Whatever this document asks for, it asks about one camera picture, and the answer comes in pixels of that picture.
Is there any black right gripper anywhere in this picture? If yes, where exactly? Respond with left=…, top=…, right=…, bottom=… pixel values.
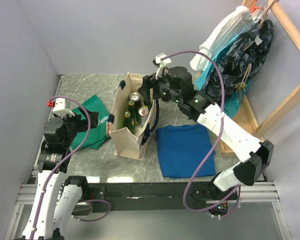
left=136, top=67, right=182, bottom=104

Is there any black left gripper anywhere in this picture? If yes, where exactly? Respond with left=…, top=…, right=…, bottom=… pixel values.
left=58, top=105, right=99, bottom=147

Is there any green glass bottle front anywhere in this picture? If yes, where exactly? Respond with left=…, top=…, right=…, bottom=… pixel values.
left=123, top=110, right=135, bottom=134

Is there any green glass bottle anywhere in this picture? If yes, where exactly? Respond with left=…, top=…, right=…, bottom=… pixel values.
left=123, top=110, right=135, bottom=134
left=128, top=99, right=139, bottom=122

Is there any beige canvas tote bag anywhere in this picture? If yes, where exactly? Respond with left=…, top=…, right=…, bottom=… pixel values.
left=107, top=73, right=159, bottom=161

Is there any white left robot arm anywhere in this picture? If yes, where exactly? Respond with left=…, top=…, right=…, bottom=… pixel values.
left=21, top=109, right=99, bottom=240

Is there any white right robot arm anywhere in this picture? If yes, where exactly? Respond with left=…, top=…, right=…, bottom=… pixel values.
left=137, top=66, right=274, bottom=199

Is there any green folded t-shirt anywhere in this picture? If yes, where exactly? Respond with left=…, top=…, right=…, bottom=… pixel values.
left=70, top=94, right=111, bottom=152

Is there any green glass bottle middle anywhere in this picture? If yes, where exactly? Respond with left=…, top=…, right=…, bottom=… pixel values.
left=128, top=99, right=139, bottom=122

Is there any blue folded t-shirt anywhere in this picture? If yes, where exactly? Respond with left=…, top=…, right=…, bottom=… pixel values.
left=156, top=124, right=212, bottom=179

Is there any turquoise hanging shirt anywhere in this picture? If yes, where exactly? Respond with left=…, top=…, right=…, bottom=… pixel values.
left=195, top=34, right=251, bottom=118

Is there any dark patterned hanging shirt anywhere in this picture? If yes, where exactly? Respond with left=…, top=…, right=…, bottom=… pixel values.
left=215, top=19, right=274, bottom=99

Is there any wooden clothes rack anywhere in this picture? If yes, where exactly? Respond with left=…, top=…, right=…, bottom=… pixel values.
left=214, top=0, right=300, bottom=157

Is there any white hanging shirt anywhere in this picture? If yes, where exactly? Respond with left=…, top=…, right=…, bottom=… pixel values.
left=199, top=5, right=253, bottom=59

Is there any orange clothes hanger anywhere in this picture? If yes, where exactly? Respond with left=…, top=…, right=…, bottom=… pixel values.
left=249, top=0, right=264, bottom=13

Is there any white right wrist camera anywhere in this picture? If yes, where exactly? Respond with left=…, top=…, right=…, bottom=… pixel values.
left=152, top=53, right=172, bottom=80

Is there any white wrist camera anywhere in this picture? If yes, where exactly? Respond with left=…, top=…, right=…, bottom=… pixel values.
left=152, top=53, right=172, bottom=80
left=47, top=97, right=75, bottom=117

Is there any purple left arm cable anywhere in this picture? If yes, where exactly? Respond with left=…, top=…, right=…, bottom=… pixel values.
left=27, top=95, right=112, bottom=240

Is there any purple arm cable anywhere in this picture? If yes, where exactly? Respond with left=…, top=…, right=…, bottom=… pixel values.
left=27, top=95, right=112, bottom=240
left=162, top=51, right=241, bottom=220

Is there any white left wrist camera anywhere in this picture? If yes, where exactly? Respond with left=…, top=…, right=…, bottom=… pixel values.
left=47, top=97, right=75, bottom=117

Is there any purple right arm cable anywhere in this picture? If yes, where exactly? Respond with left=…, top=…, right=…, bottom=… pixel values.
left=162, top=51, right=241, bottom=220

